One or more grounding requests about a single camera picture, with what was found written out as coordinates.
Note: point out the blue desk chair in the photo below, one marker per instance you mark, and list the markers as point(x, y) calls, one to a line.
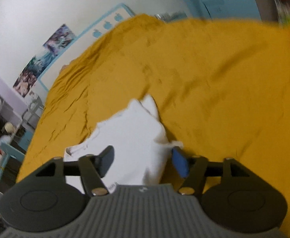
point(9, 152)

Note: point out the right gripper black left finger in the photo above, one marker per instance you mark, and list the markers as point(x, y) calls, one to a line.
point(56, 193)

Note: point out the wall posters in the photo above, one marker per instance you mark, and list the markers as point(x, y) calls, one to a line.
point(56, 43)

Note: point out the white metal trolley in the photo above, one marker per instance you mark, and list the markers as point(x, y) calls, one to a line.
point(34, 110)

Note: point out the desk with shelves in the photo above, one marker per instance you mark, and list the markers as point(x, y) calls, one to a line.
point(1, 123)

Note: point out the white Nevada sweatshirt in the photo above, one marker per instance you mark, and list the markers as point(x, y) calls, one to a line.
point(141, 147)

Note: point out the white blue apple headboard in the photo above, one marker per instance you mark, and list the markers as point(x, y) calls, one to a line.
point(80, 44)

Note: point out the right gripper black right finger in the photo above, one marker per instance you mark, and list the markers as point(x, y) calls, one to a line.
point(230, 194)

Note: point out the mustard yellow bed cover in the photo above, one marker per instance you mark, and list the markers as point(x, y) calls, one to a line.
point(222, 88)

